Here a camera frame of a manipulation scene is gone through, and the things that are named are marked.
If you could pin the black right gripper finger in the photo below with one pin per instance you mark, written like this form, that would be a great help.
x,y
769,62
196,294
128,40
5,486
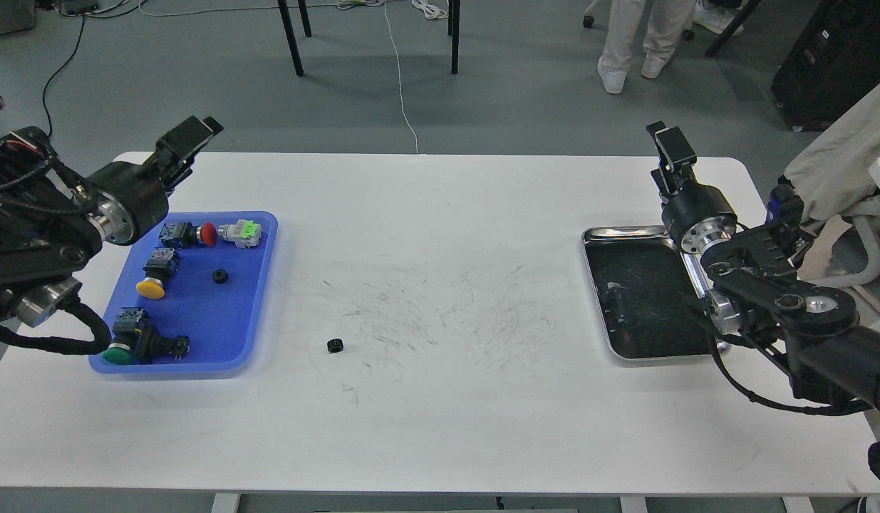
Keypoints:
x,y
676,158

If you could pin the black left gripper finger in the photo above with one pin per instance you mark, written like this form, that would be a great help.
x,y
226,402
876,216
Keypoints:
x,y
176,150

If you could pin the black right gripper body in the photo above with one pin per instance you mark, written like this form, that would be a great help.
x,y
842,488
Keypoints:
x,y
697,217

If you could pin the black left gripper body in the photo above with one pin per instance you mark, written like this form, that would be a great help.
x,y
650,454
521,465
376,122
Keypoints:
x,y
131,200

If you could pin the small black gear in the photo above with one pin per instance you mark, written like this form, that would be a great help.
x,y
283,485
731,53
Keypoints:
x,y
336,345
220,276

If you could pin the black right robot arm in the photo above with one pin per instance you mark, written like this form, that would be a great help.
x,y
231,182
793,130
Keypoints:
x,y
754,297

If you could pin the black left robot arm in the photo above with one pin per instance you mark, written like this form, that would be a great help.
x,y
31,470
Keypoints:
x,y
53,221

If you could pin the steel tray with black mat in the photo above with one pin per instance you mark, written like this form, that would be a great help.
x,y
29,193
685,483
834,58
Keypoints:
x,y
642,287

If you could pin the blue plastic tray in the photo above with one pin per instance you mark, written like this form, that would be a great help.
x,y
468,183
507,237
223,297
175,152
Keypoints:
x,y
220,319

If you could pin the person in beige trousers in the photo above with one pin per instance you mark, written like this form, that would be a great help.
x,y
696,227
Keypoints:
x,y
666,22

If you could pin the beige cloth cover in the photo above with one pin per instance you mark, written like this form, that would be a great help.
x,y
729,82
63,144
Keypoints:
x,y
832,173

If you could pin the black equipment case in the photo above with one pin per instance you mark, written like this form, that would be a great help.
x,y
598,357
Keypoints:
x,y
833,64

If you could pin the red pushbutton switch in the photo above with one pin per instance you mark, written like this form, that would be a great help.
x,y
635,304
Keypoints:
x,y
187,235

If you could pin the yellow pushbutton switch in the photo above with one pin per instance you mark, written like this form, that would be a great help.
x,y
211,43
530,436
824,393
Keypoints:
x,y
161,266

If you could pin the green and white switch block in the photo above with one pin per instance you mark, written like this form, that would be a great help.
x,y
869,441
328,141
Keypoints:
x,y
244,233

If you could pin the green pushbutton switch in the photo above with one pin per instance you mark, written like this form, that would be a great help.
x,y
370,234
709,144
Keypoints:
x,y
128,329

